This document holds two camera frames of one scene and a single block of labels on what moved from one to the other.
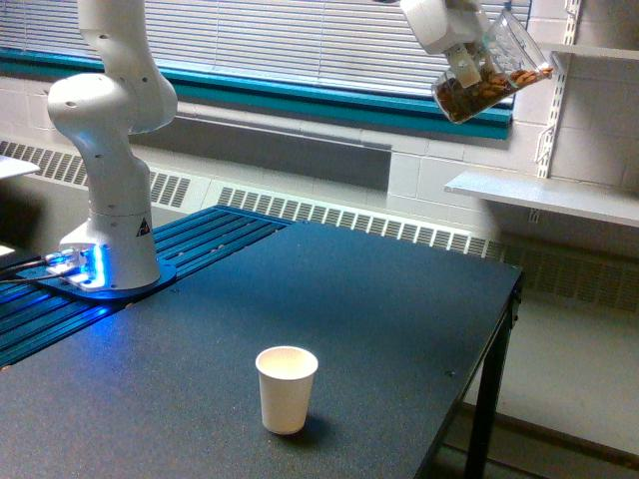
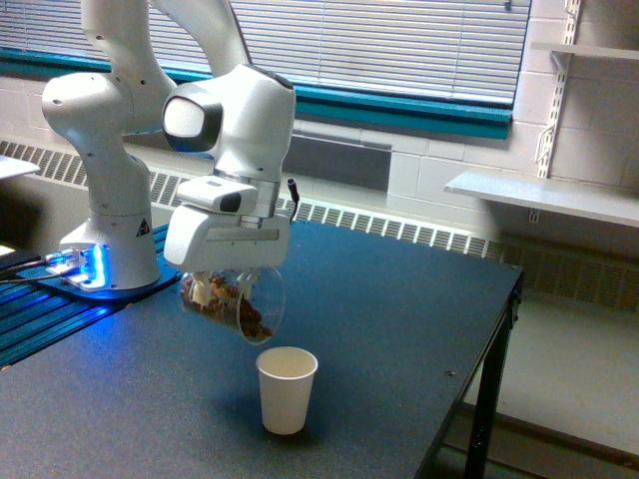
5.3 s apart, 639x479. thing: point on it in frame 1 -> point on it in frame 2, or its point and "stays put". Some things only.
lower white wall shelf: [608, 203] stays put
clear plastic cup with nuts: [509, 60] -> [249, 301]
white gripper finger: [463, 60] -> [200, 290]
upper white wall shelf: [593, 51] stays put
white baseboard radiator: [549, 269] stays put
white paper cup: [286, 375] stays put
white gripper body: [442, 24] -> [227, 226]
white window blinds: [359, 43] stays put
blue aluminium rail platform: [31, 318] stays put
